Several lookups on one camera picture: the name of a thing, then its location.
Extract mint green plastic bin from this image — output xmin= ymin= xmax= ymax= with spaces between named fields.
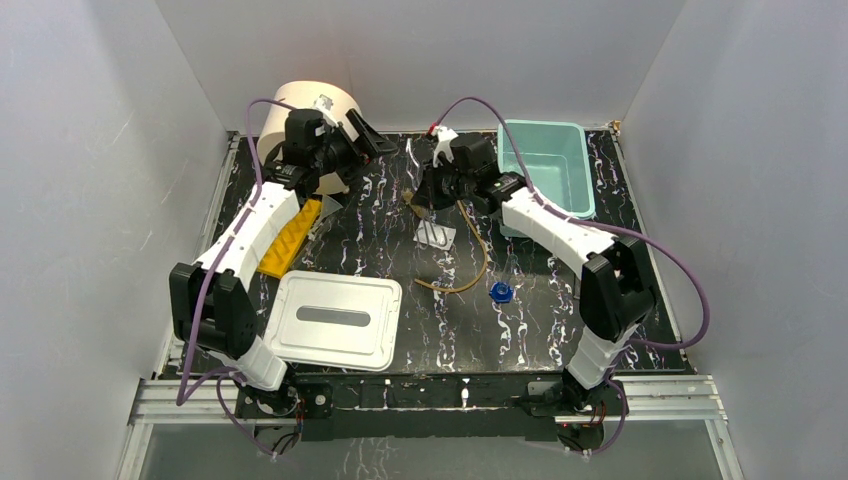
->
xmin=496 ymin=119 xmax=596 ymax=220

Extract clear glass funnel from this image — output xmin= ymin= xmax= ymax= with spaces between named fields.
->
xmin=317 ymin=195 xmax=343 ymax=223

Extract white paper packet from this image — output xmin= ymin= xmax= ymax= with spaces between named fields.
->
xmin=413 ymin=220 xmax=456 ymax=251

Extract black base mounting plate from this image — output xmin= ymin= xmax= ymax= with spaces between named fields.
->
xmin=236 ymin=371 xmax=629 ymax=449

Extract metal crucible tongs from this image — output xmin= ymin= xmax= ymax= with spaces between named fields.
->
xmin=405 ymin=138 xmax=435 ymax=230

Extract blue capped clear tube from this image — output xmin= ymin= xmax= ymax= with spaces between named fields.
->
xmin=489 ymin=253 xmax=517 ymax=305

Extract white rectangular bin lid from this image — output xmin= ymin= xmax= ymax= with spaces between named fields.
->
xmin=264 ymin=271 xmax=403 ymax=372

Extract aluminium frame rail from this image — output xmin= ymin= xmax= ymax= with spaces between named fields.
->
xmin=129 ymin=375 xmax=727 ymax=425

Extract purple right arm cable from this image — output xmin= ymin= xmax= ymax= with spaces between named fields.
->
xmin=430 ymin=96 xmax=711 ymax=457

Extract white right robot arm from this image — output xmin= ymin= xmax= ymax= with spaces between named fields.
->
xmin=411 ymin=126 xmax=658 ymax=414

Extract tan test tube brush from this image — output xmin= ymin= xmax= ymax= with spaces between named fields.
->
xmin=401 ymin=189 xmax=429 ymax=219

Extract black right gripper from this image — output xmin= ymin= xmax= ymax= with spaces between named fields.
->
xmin=412 ymin=156 xmax=475 ymax=211

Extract yellow test tube rack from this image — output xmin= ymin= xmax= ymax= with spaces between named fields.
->
xmin=258 ymin=198 xmax=322 ymax=279

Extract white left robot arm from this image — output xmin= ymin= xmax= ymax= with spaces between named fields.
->
xmin=168 ymin=101 xmax=398 ymax=416

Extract beige cylindrical container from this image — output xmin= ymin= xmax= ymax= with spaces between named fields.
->
xmin=256 ymin=80 xmax=364 ymax=197

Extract tan rubber tube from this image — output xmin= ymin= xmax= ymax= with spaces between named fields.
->
xmin=414 ymin=198 xmax=490 ymax=295

